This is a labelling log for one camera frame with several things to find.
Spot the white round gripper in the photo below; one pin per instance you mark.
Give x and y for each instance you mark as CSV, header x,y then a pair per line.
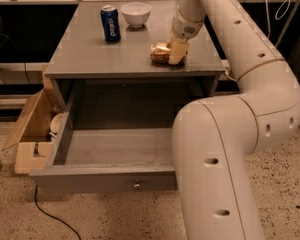
x,y
184,28

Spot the crushed orange soda can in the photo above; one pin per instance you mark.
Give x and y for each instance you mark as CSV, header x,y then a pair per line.
x,y
160,52

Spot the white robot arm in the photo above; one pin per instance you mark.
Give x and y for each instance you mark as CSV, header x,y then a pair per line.
x,y
212,137

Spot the blue Pepsi can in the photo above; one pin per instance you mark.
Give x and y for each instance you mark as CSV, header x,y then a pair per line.
x,y
110,23

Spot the grey drawer cabinet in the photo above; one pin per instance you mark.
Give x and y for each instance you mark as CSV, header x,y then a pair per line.
x,y
85,55

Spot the open grey top drawer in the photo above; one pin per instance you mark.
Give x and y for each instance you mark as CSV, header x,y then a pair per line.
x,y
114,133

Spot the round metal drawer knob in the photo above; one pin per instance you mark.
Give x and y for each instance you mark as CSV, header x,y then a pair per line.
x,y
137,185

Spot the white ceramic bowl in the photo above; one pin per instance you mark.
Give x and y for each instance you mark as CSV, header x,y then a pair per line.
x,y
136,13

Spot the grey metal stand pole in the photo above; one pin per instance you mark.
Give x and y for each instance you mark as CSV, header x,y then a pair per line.
x,y
287,23

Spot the white plate in box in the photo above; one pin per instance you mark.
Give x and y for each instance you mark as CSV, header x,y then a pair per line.
x,y
55,125

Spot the open cardboard box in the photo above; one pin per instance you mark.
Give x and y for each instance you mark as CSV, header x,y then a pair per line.
x,y
31,131

